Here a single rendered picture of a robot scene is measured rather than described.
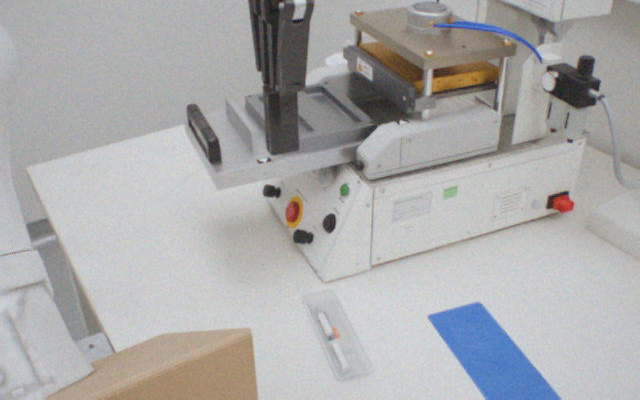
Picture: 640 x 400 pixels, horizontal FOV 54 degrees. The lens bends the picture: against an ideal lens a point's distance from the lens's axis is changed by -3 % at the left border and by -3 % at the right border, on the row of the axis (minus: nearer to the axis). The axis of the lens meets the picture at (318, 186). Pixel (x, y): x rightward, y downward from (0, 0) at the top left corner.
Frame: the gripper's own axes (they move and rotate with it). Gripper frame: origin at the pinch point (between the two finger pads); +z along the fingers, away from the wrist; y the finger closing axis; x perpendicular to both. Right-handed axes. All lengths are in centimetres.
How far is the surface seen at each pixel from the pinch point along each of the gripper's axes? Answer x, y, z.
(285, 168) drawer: 9.6, -29.2, 23.3
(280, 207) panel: 14, -46, 42
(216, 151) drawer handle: -0.4, -32.4, 19.8
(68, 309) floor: -39, -125, 119
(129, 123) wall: -5, -179, 80
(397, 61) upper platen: 34, -40, 13
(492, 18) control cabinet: 56, -44, 9
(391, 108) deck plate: 38, -48, 26
